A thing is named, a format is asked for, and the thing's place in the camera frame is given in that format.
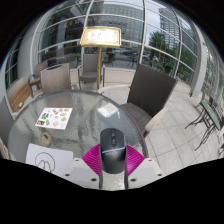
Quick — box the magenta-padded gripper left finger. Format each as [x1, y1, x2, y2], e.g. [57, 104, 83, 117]
[62, 143, 103, 190]

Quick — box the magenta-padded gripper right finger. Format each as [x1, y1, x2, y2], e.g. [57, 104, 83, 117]
[123, 144, 165, 190]

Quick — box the black computer mouse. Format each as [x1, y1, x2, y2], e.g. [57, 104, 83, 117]
[99, 128, 127, 175]

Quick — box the white mouse pad with drawing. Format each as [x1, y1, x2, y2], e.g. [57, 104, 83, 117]
[25, 143, 74, 178]

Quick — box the colourful picture menu card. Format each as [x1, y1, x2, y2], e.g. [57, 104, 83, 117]
[35, 107, 74, 130]

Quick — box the dark brown wicker chair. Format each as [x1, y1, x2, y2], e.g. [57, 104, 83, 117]
[97, 63, 178, 138]

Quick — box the group of metal patio furniture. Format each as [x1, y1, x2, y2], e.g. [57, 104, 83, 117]
[184, 89, 224, 156]

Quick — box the beige wicker chair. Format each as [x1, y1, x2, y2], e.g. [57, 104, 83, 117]
[39, 63, 79, 95]

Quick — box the grey wicker armchair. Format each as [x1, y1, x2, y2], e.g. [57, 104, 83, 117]
[77, 53, 106, 88]

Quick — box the grey wicker chair back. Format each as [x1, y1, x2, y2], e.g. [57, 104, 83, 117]
[0, 96, 14, 148]

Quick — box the brown wicker armchair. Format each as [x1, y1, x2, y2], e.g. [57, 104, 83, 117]
[27, 60, 49, 98]

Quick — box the golden menu display stand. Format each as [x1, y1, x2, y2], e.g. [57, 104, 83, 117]
[79, 26, 123, 92]

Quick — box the tan tape ring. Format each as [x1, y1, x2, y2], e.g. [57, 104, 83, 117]
[38, 131, 53, 147]

